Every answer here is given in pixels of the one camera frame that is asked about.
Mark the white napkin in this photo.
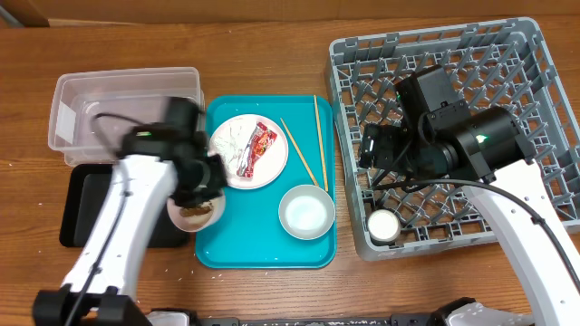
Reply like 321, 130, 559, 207
211, 120, 256, 174

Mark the small pink bowl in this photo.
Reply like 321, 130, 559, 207
167, 196, 226, 233

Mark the red snack wrapper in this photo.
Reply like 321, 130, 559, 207
237, 122, 277, 178

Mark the white cup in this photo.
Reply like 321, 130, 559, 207
367, 209, 401, 245

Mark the wooden chopstick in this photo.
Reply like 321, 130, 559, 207
280, 118, 319, 187
313, 95, 329, 192

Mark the grey bowl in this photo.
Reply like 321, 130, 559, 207
278, 185, 335, 241

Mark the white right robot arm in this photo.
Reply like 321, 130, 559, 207
359, 65, 579, 325

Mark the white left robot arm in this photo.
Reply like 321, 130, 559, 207
32, 97, 227, 325

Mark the large white plate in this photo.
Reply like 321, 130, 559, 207
209, 114, 289, 190

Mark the teal plastic tray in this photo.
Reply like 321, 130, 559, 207
195, 95, 337, 269

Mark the black tray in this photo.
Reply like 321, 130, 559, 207
59, 164, 189, 248

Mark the clear plastic bin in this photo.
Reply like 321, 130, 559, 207
48, 67, 205, 167

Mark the grey dish rack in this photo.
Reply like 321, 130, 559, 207
325, 17, 579, 261

